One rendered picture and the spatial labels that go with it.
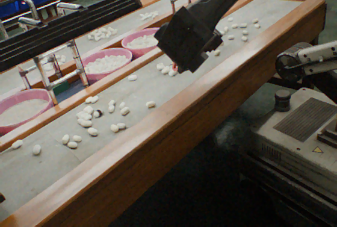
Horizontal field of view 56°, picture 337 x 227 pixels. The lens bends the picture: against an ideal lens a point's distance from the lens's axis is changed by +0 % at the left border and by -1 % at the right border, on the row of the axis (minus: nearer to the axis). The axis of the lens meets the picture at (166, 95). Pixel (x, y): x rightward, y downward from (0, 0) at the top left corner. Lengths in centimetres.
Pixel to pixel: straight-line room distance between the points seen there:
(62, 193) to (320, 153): 92
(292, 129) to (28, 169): 101
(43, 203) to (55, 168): 16
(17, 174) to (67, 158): 15
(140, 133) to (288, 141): 63
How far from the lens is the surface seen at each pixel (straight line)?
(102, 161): 96
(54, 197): 93
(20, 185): 106
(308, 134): 142
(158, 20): 195
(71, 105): 129
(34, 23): 109
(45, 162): 109
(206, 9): 58
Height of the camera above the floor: 138
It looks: 32 degrees down
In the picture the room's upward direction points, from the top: 11 degrees counter-clockwise
